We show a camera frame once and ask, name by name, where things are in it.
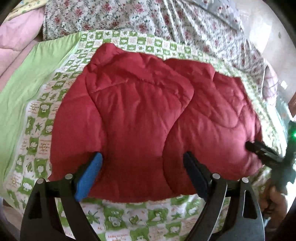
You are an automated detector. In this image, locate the person's right hand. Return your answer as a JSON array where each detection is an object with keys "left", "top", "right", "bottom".
[{"left": 259, "top": 186, "right": 288, "bottom": 227}]

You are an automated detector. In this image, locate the pink blanket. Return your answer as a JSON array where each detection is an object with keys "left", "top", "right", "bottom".
[{"left": 1, "top": 7, "right": 44, "bottom": 89}]

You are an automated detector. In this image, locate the green white patterned bedsheet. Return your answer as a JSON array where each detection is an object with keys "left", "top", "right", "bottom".
[{"left": 1, "top": 30, "right": 287, "bottom": 240}]

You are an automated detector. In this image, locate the yellow floral quilt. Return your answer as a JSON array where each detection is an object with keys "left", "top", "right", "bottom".
[{"left": 7, "top": 0, "right": 48, "bottom": 20}]

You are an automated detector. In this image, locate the white pillow with red dots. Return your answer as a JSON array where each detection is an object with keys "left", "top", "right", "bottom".
[{"left": 189, "top": 0, "right": 244, "bottom": 32}]

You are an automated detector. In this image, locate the floral rose print duvet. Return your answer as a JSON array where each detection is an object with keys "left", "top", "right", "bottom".
[{"left": 43, "top": 1, "right": 266, "bottom": 89}]

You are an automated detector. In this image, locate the plaid pink pillow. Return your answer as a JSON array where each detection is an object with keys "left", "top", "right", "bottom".
[{"left": 262, "top": 65, "right": 279, "bottom": 101}]

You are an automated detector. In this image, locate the red quilted puffer jacket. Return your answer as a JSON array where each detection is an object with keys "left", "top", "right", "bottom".
[{"left": 49, "top": 43, "right": 262, "bottom": 202}]

